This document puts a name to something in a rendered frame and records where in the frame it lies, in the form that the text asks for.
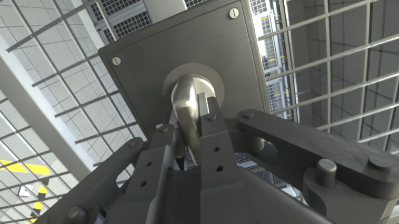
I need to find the silver thumb-turn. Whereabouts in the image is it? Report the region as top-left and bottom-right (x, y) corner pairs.
(171, 74), (217, 166)

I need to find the white square post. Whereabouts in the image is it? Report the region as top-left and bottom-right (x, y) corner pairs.
(0, 32), (96, 182)

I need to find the grey wire mesh gate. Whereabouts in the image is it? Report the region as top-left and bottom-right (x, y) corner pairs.
(0, 0), (399, 224)

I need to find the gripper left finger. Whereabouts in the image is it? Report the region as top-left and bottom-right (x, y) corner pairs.
(34, 112), (180, 224)

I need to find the dark grey lock plate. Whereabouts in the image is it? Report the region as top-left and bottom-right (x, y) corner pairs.
(98, 0), (272, 140)

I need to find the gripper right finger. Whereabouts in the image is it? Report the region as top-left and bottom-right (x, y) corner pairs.
(197, 92), (399, 200)

